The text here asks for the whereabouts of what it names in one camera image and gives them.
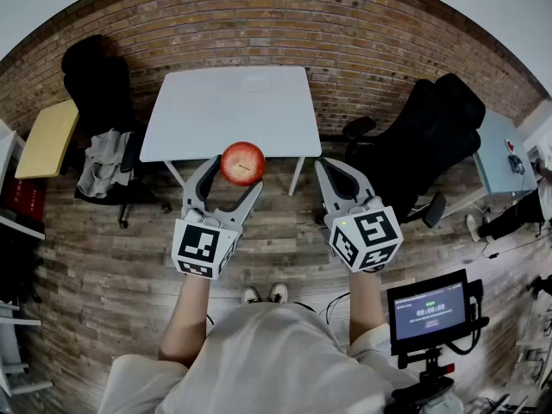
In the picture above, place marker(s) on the grey cloth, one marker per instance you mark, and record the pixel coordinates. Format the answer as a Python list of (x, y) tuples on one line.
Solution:
[(103, 166)]

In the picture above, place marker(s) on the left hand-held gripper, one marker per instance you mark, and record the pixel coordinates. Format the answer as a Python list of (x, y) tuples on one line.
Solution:
[(202, 248)]

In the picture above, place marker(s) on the red heart sticker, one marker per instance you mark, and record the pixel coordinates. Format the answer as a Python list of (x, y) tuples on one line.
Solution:
[(511, 146)]

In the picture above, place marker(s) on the person's white shoe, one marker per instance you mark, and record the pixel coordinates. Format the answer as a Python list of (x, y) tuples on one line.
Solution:
[(252, 295), (278, 293)]

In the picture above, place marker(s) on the yellow wooden table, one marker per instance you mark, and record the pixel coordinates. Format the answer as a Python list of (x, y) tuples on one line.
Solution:
[(47, 140)]

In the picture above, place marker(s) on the monitor screen on stand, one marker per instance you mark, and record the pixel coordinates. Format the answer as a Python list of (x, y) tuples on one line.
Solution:
[(431, 365)]

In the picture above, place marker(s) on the person's right forearm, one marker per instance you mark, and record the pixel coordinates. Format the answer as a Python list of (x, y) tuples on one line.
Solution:
[(366, 304)]

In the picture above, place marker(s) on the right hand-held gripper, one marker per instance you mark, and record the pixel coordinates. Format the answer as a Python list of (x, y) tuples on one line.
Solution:
[(366, 235)]

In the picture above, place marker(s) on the red box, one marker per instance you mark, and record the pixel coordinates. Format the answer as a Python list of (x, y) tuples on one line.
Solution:
[(26, 198)]

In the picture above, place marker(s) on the person's white left shoe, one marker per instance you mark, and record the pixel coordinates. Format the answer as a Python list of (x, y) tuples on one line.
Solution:
[(252, 295)]

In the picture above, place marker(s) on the person's left forearm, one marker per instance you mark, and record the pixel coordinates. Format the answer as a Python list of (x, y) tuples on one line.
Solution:
[(187, 313)]

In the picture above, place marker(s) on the person's white right shoe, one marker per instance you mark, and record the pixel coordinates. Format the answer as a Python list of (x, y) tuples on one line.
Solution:
[(278, 293)]

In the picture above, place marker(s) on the black office chair with cloth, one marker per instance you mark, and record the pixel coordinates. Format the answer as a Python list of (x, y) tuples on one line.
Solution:
[(99, 84)]

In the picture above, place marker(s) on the black monitor screen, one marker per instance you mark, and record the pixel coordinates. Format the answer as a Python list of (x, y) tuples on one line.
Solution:
[(431, 313)]

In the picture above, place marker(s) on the red apple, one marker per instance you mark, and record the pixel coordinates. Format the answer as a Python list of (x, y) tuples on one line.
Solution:
[(241, 162)]

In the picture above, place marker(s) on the black mesh office chair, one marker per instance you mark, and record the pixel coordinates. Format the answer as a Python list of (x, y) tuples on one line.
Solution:
[(431, 145)]

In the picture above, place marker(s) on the person's white shirt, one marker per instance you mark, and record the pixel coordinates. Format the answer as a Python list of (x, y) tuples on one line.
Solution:
[(267, 360)]

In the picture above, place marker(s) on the light blue desk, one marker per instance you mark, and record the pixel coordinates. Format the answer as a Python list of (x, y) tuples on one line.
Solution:
[(496, 153)]

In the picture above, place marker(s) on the white metal rack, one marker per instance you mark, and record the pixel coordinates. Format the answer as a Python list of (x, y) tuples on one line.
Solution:
[(30, 387)]

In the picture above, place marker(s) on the white plate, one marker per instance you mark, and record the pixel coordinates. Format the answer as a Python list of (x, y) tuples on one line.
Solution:
[(256, 83)]

